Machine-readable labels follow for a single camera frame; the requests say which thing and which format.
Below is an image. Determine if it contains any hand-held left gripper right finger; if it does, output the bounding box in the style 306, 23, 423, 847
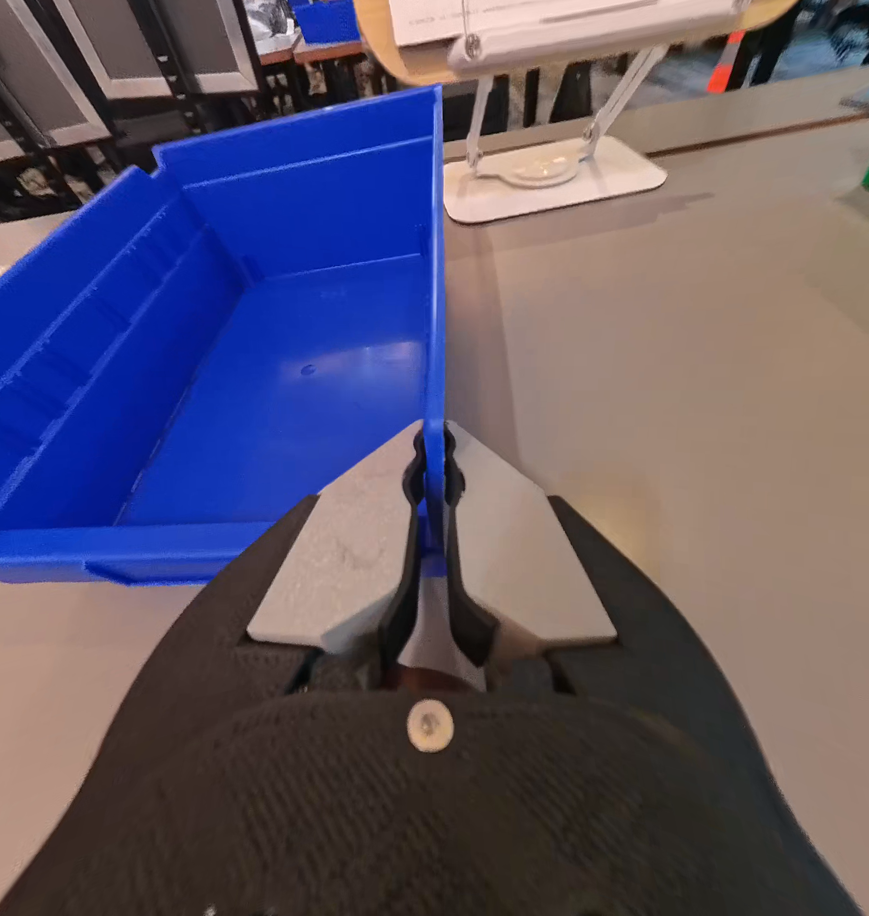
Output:
443, 418, 619, 691

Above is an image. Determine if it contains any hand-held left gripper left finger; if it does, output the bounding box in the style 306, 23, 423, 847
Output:
246, 418, 430, 674

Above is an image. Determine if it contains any blue plastic bin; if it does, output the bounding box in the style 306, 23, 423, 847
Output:
0, 83, 450, 586

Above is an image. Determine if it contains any wooden-top standing desk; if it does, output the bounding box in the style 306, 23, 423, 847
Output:
259, 36, 367, 108

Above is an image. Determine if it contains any orange traffic cone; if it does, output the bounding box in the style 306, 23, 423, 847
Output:
706, 30, 746, 94

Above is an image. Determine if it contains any small blue storage bin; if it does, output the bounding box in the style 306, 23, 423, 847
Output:
291, 0, 360, 44

